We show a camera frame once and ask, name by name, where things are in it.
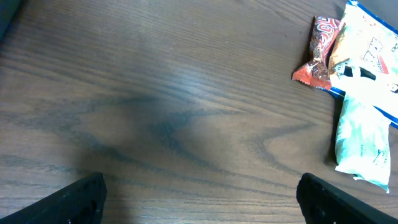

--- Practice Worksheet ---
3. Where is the red chocolate bar wrapper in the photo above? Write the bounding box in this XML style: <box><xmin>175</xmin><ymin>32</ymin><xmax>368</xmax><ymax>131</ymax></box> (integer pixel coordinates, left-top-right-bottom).
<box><xmin>292</xmin><ymin>16</ymin><xmax>345</xmax><ymax>90</ymax></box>

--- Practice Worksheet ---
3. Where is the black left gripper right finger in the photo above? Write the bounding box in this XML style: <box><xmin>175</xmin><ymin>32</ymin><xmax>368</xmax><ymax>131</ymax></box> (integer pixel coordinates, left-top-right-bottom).
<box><xmin>296</xmin><ymin>173</ymin><xmax>397</xmax><ymax>224</ymax></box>

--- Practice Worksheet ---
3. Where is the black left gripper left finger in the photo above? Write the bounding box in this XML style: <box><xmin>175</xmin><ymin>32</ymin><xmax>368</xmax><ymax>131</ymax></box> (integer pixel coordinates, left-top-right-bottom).
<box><xmin>1</xmin><ymin>172</ymin><xmax>107</xmax><ymax>224</ymax></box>

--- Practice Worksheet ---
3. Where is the yellow snack bag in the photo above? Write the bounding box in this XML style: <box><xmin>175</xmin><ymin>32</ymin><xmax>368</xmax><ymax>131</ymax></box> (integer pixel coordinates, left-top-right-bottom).
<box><xmin>329</xmin><ymin>1</ymin><xmax>397</xmax><ymax>128</ymax></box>

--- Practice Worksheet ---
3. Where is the light teal snack packet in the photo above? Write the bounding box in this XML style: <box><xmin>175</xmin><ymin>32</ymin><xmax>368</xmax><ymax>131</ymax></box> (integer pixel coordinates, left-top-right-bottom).
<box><xmin>335</xmin><ymin>95</ymin><xmax>391</xmax><ymax>193</ymax></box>

